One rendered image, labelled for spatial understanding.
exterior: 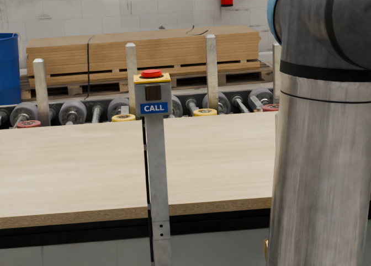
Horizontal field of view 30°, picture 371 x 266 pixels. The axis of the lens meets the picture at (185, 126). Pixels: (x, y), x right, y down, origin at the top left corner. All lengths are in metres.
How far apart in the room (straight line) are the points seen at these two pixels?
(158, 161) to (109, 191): 0.34
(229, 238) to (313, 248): 0.91
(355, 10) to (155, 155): 0.77
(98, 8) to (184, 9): 1.03
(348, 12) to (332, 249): 0.26
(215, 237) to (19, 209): 0.46
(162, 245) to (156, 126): 0.25
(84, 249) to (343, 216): 0.99
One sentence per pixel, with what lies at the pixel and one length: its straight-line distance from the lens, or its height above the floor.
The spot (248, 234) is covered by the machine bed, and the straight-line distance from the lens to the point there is 1.68.
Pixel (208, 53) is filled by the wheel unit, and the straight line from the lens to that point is 2.43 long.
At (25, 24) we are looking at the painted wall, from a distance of 8.44.
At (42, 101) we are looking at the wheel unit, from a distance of 2.46.
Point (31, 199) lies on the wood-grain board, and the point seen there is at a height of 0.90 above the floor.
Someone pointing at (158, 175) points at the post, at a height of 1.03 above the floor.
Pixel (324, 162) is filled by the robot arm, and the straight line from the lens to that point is 0.75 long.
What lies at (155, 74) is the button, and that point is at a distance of 1.32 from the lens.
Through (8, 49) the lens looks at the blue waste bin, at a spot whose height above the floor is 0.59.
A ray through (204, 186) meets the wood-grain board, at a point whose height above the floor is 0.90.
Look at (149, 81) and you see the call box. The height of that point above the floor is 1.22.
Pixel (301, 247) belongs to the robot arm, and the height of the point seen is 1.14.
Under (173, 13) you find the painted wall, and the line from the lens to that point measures 8.45.
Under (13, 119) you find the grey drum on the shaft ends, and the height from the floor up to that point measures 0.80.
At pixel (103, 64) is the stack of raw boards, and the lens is 7.15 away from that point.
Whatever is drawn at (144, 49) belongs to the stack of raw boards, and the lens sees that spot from 7.16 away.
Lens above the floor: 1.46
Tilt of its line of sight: 15 degrees down
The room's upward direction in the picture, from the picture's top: 3 degrees counter-clockwise
